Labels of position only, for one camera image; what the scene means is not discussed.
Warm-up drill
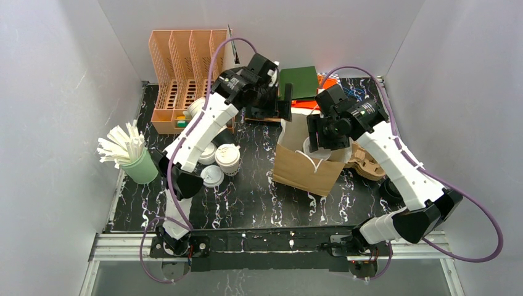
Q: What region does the cardboard two-cup carrier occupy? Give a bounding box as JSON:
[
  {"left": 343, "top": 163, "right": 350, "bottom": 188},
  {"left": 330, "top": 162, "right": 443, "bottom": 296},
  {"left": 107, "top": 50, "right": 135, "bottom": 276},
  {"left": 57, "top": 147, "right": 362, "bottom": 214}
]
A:
[{"left": 345, "top": 141, "right": 386, "bottom": 181}]

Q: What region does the white folder in organizer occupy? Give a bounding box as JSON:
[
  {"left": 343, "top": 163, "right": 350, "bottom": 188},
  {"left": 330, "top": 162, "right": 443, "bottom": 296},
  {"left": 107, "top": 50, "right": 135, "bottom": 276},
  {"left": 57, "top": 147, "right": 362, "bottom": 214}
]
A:
[{"left": 221, "top": 41, "right": 241, "bottom": 70}]

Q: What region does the single paper cup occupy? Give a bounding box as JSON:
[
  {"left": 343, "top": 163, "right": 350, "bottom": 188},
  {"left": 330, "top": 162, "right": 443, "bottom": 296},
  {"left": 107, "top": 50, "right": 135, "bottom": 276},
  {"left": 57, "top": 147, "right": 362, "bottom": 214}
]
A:
[{"left": 215, "top": 144, "right": 241, "bottom": 176}]

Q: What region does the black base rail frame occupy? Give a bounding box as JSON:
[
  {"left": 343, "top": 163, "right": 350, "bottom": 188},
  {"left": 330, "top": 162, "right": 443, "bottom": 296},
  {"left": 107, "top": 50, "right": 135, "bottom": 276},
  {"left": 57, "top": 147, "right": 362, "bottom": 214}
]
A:
[{"left": 89, "top": 226, "right": 464, "bottom": 295}]

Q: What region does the green cup holder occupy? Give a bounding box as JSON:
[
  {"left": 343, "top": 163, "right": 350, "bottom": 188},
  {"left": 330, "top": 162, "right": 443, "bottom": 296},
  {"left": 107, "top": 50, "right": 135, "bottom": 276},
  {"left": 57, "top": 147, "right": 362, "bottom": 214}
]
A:
[{"left": 120, "top": 149, "right": 159, "bottom": 184}]

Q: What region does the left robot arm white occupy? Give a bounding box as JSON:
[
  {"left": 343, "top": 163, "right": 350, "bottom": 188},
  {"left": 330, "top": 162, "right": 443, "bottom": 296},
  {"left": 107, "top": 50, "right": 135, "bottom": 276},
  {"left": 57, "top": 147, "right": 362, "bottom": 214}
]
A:
[{"left": 151, "top": 53, "right": 292, "bottom": 249}]

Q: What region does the white wrapped straws bundle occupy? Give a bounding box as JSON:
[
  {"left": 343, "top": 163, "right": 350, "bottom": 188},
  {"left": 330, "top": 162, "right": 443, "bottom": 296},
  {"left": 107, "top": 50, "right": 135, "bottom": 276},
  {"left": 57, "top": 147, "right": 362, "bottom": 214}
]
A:
[{"left": 96, "top": 120, "right": 146, "bottom": 168}]

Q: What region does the single white lid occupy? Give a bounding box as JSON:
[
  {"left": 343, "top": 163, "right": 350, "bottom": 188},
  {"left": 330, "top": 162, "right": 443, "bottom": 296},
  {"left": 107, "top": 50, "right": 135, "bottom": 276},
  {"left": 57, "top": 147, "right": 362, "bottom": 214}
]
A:
[{"left": 215, "top": 144, "right": 241, "bottom": 166}]

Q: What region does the loose white lid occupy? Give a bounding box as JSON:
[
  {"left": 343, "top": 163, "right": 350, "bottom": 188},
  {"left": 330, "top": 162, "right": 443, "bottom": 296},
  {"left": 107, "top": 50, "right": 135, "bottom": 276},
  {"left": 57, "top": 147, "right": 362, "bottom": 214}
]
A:
[{"left": 200, "top": 165, "right": 224, "bottom": 188}]

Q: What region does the tan paper bag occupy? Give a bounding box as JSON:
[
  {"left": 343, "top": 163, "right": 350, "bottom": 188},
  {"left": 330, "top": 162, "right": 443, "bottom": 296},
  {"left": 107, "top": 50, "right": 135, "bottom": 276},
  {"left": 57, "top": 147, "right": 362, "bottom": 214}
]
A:
[{"left": 273, "top": 114, "right": 352, "bottom": 197}]

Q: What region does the brown kraft paper bag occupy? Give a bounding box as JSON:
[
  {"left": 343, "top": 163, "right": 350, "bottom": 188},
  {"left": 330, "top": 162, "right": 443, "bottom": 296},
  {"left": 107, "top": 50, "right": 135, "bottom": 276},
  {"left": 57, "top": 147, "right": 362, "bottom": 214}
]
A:
[{"left": 244, "top": 117, "right": 281, "bottom": 124}]

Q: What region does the stack of paper cups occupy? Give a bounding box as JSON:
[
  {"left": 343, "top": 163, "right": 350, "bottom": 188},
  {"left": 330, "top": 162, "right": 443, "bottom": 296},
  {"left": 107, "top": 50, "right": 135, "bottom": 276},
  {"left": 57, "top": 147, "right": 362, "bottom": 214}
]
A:
[{"left": 181, "top": 96, "right": 238, "bottom": 148}]

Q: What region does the green yellow small item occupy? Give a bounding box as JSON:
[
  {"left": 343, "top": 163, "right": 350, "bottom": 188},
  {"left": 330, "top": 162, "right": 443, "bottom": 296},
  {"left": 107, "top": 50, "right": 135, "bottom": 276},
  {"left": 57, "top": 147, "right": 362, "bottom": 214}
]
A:
[{"left": 176, "top": 116, "right": 189, "bottom": 128}]

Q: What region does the green paper cup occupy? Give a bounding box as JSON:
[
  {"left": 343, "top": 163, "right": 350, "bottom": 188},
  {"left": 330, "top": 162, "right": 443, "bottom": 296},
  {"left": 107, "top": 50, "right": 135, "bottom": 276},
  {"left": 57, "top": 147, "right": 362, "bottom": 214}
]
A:
[{"left": 302, "top": 138, "right": 332, "bottom": 160}]

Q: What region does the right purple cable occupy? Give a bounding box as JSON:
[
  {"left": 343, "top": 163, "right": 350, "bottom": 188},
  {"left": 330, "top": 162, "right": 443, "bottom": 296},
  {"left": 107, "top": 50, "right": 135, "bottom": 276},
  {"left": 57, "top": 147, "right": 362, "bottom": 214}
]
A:
[{"left": 318, "top": 65, "right": 504, "bottom": 282}]

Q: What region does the orange paper bag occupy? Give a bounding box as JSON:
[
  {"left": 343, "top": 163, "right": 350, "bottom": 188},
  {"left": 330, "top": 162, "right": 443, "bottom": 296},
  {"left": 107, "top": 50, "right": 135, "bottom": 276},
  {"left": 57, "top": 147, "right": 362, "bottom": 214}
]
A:
[{"left": 291, "top": 75, "right": 339, "bottom": 110}]

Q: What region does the pink desk file organizer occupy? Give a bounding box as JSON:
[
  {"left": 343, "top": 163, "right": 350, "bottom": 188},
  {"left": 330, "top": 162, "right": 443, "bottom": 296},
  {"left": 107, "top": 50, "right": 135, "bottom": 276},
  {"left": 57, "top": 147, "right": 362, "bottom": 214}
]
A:
[{"left": 149, "top": 29, "right": 231, "bottom": 134}]

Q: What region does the dark green paper bag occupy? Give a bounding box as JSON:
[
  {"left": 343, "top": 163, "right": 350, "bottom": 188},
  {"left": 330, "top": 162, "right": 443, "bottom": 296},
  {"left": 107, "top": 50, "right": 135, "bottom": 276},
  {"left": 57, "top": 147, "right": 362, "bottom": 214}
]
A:
[{"left": 279, "top": 66, "right": 319, "bottom": 100}]

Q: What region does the black round lid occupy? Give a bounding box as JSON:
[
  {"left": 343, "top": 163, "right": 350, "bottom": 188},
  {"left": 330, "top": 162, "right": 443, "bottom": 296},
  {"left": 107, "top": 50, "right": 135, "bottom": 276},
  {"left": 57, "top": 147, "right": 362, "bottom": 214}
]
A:
[{"left": 379, "top": 178, "right": 403, "bottom": 205}]

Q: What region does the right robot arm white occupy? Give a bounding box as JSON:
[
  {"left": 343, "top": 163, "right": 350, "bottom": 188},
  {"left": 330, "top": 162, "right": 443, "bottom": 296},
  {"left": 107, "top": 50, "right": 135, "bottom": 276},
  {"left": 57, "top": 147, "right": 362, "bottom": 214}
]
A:
[{"left": 307, "top": 84, "right": 463, "bottom": 246}]

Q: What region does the stack of white lids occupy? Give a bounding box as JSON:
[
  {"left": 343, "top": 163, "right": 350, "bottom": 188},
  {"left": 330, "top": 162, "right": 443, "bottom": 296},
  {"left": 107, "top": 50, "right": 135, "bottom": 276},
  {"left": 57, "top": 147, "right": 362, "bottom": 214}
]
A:
[{"left": 198, "top": 142, "right": 217, "bottom": 165}]

